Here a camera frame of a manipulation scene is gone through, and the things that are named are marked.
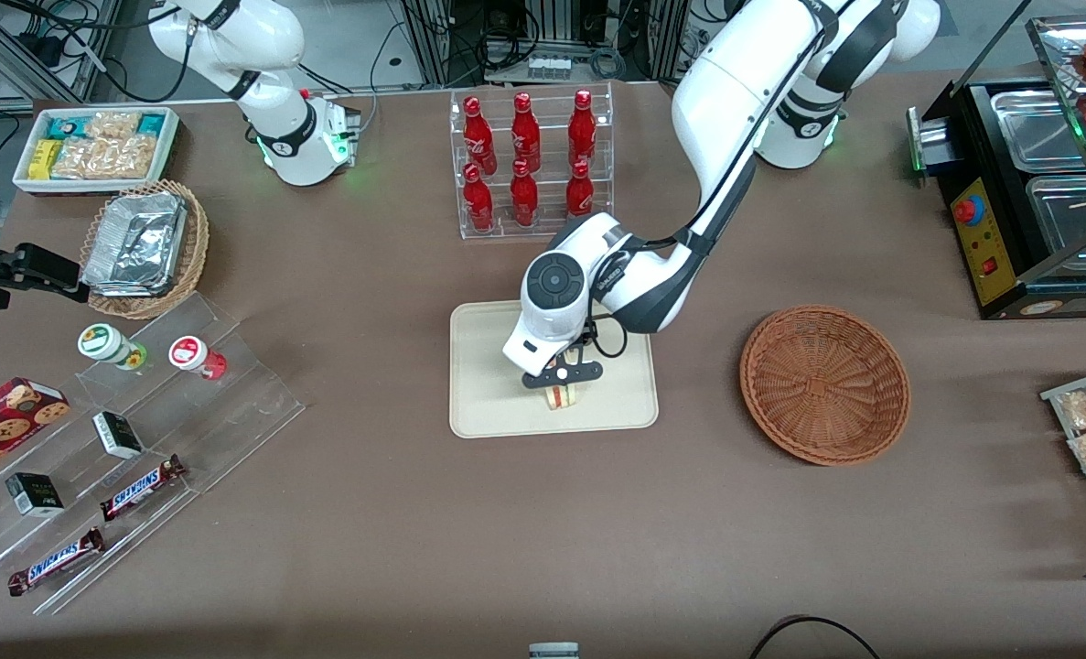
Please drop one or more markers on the brown round wicker basket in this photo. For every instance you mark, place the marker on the brown round wicker basket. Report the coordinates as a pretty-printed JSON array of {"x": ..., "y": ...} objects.
[{"x": 826, "y": 384}]

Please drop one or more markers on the small black carton box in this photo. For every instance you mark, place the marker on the small black carton box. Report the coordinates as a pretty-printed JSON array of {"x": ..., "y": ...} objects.
[
  {"x": 117, "y": 437},
  {"x": 35, "y": 495}
]

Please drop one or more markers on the red lid yogurt cup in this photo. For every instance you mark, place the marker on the red lid yogurt cup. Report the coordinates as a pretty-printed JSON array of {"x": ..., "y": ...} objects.
[{"x": 190, "y": 352}]

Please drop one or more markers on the red tartan cookie box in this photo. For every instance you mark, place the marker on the red tartan cookie box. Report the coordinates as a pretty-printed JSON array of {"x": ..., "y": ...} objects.
[{"x": 3, "y": 426}]

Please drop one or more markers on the black food warmer machine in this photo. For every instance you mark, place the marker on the black food warmer machine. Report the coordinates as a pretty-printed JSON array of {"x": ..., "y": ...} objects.
[{"x": 1000, "y": 297}]

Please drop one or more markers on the white power strip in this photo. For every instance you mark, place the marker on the white power strip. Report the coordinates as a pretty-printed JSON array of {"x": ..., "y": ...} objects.
[{"x": 550, "y": 69}]

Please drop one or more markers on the teal snack packet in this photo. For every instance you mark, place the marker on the teal snack packet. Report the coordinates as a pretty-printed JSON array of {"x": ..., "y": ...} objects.
[
  {"x": 67, "y": 126},
  {"x": 152, "y": 124}
]

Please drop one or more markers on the clear acrylic bottle rack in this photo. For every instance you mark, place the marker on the clear acrylic bottle rack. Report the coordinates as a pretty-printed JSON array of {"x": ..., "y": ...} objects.
[{"x": 547, "y": 137}]

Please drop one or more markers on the light tan wicker basket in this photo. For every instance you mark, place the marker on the light tan wicker basket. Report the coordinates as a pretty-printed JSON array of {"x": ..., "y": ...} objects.
[{"x": 197, "y": 238}]

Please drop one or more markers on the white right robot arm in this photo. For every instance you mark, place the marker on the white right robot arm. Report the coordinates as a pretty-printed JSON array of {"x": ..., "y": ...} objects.
[{"x": 277, "y": 137}]

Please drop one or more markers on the triangular sandwich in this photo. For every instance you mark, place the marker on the triangular sandwich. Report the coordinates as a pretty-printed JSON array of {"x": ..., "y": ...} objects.
[{"x": 561, "y": 397}]

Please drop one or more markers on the aluminium foil container stack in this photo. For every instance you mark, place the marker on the aluminium foil container stack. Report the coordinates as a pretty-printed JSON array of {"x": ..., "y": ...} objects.
[{"x": 135, "y": 243}]

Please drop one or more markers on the white rectangular snack bin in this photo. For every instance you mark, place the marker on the white rectangular snack bin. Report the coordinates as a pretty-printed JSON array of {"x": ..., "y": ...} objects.
[{"x": 172, "y": 142}]

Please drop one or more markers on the red cola bottle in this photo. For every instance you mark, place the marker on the red cola bottle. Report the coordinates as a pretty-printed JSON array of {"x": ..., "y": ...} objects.
[
  {"x": 582, "y": 133},
  {"x": 478, "y": 203},
  {"x": 478, "y": 137},
  {"x": 524, "y": 199},
  {"x": 525, "y": 137},
  {"x": 579, "y": 194}
]

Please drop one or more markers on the small grey metal mount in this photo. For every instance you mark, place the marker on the small grey metal mount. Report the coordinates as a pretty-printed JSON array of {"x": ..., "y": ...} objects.
[{"x": 553, "y": 651}]

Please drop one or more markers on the glass warmer cover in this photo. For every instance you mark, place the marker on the glass warmer cover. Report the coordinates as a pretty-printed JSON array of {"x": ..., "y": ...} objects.
[{"x": 1046, "y": 46}]

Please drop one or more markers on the green lid yogurt cup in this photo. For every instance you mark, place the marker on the green lid yogurt cup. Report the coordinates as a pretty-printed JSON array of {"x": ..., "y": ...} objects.
[{"x": 102, "y": 341}]

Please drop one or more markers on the stainless steel food pan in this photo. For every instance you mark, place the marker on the stainless steel food pan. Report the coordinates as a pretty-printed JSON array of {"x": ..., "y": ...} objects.
[
  {"x": 1069, "y": 224},
  {"x": 1037, "y": 128}
]

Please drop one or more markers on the aluminium profile frame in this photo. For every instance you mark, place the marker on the aluminium profile frame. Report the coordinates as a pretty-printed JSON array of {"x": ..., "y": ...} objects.
[{"x": 21, "y": 55}]

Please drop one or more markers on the clear bag of crackers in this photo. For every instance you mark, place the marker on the clear bag of crackers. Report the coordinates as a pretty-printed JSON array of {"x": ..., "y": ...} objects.
[
  {"x": 78, "y": 160},
  {"x": 129, "y": 157},
  {"x": 112, "y": 125}
]

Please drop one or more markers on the beige plastic serving tray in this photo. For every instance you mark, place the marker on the beige plastic serving tray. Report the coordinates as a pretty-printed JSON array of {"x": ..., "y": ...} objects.
[{"x": 488, "y": 384}]

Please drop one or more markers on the yellow snack packet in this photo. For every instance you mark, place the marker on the yellow snack packet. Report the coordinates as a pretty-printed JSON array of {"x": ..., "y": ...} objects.
[{"x": 44, "y": 160}]

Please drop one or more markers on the Snickers chocolate bar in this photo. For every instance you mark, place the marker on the Snickers chocolate bar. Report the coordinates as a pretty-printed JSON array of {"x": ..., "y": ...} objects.
[
  {"x": 140, "y": 490},
  {"x": 56, "y": 561}
]

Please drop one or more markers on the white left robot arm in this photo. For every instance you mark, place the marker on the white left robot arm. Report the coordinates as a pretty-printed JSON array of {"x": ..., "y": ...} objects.
[{"x": 735, "y": 91}]

